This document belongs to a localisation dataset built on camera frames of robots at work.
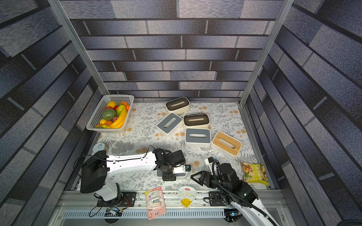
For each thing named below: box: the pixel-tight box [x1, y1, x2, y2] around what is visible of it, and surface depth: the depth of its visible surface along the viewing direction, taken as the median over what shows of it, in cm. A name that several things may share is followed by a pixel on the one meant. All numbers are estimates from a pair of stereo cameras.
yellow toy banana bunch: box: [101, 107, 128, 129], surface depth 99 cm
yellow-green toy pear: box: [116, 104, 126, 117], surface depth 107 cm
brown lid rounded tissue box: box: [182, 112, 211, 129], surface depth 102 cm
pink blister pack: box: [144, 186, 167, 220], surface depth 73 cm
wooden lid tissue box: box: [210, 130, 243, 160], surface depth 91 cm
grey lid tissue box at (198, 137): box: [184, 128, 212, 148], surface depth 96 cm
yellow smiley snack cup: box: [177, 185, 197, 210], surface depth 68 cm
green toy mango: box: [101, 108, 117, 122], surface depth 104 cm
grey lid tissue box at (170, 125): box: [156, 112, 183, 138], surface depth 102 cm
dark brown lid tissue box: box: [165, 96, 190, 115], surface depth 113 cm
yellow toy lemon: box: [106, 100, 117, 109], surface depth 112 cm
